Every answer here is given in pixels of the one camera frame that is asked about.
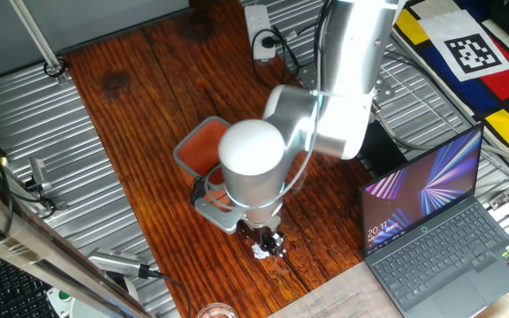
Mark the thin metal pole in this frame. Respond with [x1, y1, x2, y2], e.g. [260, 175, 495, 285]
[9, 0, 72, 85]

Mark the orange trash can grey rim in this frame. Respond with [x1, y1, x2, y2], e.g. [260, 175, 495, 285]
[172, 115, 238, 195]

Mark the black keyboard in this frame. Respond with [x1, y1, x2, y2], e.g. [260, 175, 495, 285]
[0, 255, 61, 318]

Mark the colourful block pattern cloth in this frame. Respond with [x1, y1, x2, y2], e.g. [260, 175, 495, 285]
[391, 0, 509, 169]

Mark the black camera cable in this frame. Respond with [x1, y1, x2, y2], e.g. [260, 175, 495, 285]
[147, 268, 194, 318]

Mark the white power strip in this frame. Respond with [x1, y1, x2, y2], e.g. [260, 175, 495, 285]
[243, 4, 278, 63]

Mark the white paper with marker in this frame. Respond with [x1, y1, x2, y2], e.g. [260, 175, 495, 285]
[417, 9, 509, 83]

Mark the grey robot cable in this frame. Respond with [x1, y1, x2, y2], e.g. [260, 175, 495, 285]
[368, 103, 509, 180]

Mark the silver depth camera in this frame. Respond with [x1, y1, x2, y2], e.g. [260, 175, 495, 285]
[87, 246, 152, 280]

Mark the black power adapter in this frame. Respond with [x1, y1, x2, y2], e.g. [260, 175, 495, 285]
[356, 119, 408, 178]

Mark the clear glass cup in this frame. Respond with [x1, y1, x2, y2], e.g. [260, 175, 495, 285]
[194, 302, 240, 318]

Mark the white box green button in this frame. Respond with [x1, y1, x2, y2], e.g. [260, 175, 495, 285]
[45, 286, 75, 318]

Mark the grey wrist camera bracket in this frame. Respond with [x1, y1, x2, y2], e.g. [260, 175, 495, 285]
[189, 175, 245, 235]

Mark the black power cable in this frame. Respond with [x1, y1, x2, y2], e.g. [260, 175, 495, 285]
[249, 24, 326, 89]

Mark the shiny metal frame bar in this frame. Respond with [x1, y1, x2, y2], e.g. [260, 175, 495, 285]
[0, 176, 154, 318]

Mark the small grey camera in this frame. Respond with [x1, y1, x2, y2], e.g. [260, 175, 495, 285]
[27, 156, 55, 193]

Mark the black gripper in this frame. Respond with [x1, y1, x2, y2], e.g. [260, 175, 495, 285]
[236, 216, 287, 260]

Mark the white paper ball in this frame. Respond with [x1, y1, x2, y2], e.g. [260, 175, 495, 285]
[252, 243, 270, 261]

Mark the dark grey laptop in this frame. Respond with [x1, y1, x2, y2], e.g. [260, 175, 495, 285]
[358, 122, 509, 318]

